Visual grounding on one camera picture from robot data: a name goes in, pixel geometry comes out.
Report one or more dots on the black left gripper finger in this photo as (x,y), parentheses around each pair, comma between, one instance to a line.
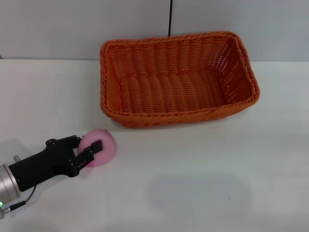
(72,141)
(88,154)

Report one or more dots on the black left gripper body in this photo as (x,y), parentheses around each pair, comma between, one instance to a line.
(46,164)

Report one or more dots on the pink toy peach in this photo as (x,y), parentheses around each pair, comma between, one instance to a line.
(106,154)

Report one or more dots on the orange woven plastic basket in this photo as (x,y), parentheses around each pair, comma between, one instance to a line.
(173,96)

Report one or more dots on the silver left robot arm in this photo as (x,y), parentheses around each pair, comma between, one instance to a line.
(7,186)

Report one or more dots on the black vertical wall strip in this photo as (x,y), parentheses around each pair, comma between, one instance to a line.
(170,17)

